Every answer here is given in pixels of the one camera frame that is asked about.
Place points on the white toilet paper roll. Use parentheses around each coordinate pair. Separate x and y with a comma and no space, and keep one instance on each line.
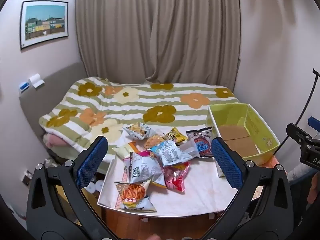
(90,187)
(100,184)

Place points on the flower print striped blanket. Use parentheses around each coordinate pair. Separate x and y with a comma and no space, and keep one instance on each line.
(130,107)

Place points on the beige curtain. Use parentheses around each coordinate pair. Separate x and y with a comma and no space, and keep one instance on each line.
(155,30)

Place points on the pink snack packet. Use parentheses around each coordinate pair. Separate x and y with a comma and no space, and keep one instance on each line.
(176,180)

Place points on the cream and orange snack packet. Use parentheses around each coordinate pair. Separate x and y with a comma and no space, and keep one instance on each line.
(123,150)

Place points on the white tissue roll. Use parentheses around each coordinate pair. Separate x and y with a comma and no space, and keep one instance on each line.
(36,80)

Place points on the person's right hand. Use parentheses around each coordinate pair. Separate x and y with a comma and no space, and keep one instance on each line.
(314,187)

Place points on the pink pillow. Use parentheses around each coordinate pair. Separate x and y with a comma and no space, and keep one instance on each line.
(53,140)

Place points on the dark red-blue print snack packet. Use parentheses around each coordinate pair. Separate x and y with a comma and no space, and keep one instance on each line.
(202,143)

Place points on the framed picture of houses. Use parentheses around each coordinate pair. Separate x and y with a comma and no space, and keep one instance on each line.
(45,23)

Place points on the orange sticks snack packet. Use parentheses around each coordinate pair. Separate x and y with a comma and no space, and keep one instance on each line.
(132,195)

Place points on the small blue box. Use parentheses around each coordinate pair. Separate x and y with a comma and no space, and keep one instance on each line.
(25,86)

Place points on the black and yellow snack packet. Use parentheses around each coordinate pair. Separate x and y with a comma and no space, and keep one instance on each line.
(175,135)

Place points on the grey and white snack packet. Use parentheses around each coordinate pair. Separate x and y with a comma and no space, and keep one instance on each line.
(143,171)

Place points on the grey cracker snack packet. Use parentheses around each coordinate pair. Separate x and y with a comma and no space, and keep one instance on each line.
(138,131)

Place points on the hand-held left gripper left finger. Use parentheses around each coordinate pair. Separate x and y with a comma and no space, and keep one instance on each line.
(91,162)

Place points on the light blue snack packet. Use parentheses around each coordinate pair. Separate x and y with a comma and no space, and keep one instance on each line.
(170,153)

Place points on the clear packet of orange crackers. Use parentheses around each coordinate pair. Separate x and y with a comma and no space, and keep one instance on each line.
(153,141)

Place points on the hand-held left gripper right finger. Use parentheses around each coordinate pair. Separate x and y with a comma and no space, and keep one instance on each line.
(226,165)

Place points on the grey padded headboard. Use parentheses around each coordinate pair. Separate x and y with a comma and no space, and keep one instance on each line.
(50,92)

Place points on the green cardboard box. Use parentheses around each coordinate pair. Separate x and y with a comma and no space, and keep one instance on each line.
(240,135)

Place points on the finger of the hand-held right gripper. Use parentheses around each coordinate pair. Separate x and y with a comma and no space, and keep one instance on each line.
(314,123)
(297,131)

